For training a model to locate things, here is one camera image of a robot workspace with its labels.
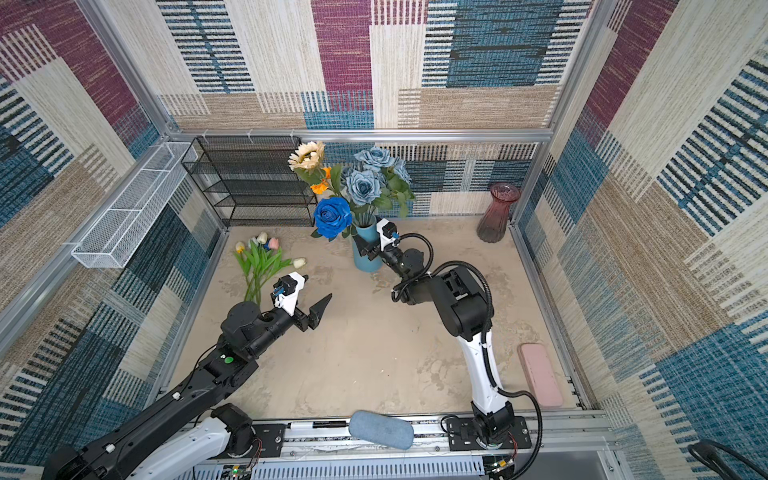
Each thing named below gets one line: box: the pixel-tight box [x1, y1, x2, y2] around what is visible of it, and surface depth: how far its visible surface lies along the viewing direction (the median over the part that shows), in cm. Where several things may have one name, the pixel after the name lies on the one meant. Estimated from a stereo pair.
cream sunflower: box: [288, 141, 325, 170], surface depth 71 cm
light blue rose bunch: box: [341, 147, 415, 216], surface depth 75 cm
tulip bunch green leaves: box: [234, 241, 293, 306], surface depth 107 cm
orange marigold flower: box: [310, 166, 332, 195], surface depth 79 cm
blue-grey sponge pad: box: [349, 410, 414, 450], surface depth 74 cm
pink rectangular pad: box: [517, 343, 564, 408], surface depth 83 cm
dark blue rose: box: [314, 196, 352, 238], surface depth 57 cm
